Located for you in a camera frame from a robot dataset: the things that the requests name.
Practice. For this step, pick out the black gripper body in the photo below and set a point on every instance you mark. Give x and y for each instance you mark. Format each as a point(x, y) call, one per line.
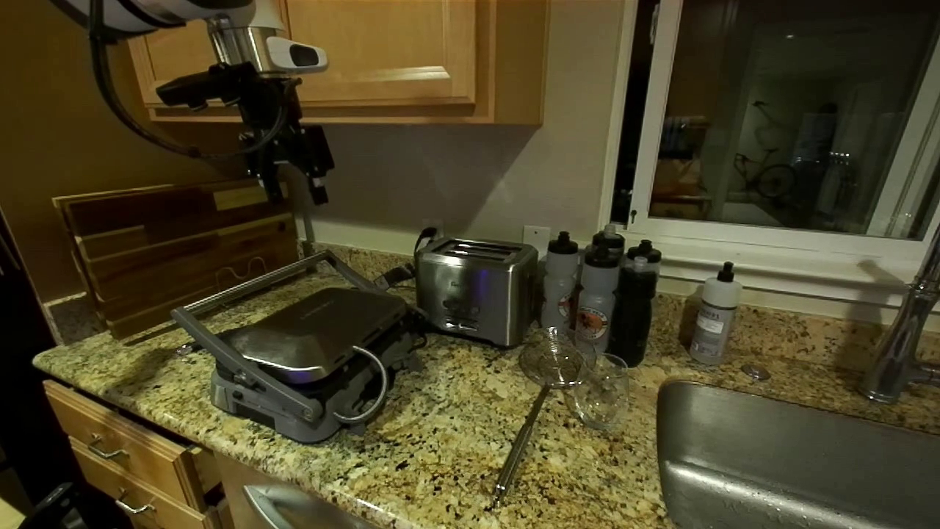
point(283, 136)

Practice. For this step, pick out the stainless steel contact grill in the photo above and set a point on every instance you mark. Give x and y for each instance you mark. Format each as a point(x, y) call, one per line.
point(311, 333)

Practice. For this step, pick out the striped wooden cutting board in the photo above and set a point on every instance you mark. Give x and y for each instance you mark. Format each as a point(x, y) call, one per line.
point(157, 280)

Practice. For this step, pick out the stainless steel toaster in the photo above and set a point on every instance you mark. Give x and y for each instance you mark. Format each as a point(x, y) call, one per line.
point(479, 296)

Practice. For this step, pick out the clear bottle with black cap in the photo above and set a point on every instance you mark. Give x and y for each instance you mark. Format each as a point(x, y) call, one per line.
point(560, 290)

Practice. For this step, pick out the wooden drawer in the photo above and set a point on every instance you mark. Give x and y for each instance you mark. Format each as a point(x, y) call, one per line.
point(126, 431)
point(147, 502)

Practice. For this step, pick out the clear wine glass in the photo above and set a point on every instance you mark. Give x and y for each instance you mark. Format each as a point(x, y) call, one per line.
point(552, 364)

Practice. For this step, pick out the black capped bottle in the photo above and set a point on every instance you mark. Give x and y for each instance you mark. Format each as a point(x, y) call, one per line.
point(608, 233)

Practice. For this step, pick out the grey bottle with red print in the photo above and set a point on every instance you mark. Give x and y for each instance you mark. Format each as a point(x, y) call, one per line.
point(593, 305)

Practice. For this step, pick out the long steel utensil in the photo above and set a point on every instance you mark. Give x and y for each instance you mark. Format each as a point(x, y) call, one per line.
point(517, 444)

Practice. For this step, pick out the black water bottle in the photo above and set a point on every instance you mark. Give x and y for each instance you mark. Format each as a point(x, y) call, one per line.
point(634, 312)

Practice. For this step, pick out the small white bottle black cap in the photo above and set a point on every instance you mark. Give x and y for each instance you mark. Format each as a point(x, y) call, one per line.
point(714, 325)

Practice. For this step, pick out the white framed window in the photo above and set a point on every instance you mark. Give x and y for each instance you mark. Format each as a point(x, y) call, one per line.
point(783, 120)

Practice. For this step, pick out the stainless steel sink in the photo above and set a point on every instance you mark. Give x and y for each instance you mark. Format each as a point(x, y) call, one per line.
point(783, 472)

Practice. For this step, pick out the steel kitchen faucet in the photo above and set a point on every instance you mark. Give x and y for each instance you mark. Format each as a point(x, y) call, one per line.
point(905, 333)

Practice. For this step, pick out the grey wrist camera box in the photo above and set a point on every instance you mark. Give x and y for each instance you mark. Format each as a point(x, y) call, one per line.
point(294, 54)

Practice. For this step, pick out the wooden wall cabinet door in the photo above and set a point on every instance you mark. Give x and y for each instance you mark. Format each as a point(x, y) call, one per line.
point(187, 46)
point(391, 48)

